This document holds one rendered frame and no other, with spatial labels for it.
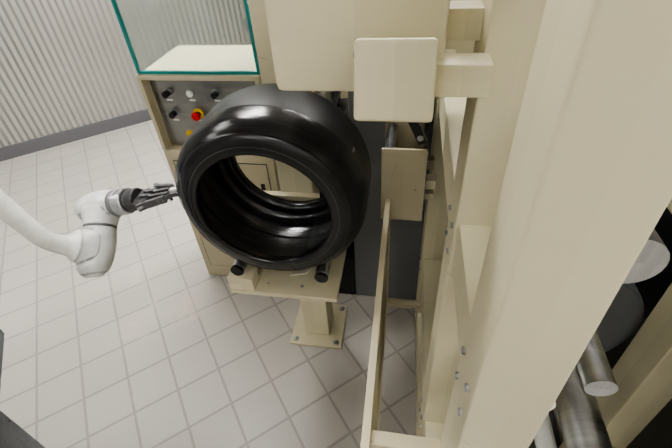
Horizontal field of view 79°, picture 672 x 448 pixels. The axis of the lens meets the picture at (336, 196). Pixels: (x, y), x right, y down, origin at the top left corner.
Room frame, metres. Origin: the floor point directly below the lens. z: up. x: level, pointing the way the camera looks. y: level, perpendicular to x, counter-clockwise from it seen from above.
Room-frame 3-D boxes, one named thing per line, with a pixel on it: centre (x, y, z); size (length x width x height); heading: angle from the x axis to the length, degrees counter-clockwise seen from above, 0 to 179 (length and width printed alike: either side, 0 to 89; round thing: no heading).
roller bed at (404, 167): (1.20, -0.25, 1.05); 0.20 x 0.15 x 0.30; 168
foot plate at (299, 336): (1.31, 0.14, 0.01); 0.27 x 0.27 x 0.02; 78
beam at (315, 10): (0.88, -0.10, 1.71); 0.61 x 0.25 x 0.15; 168
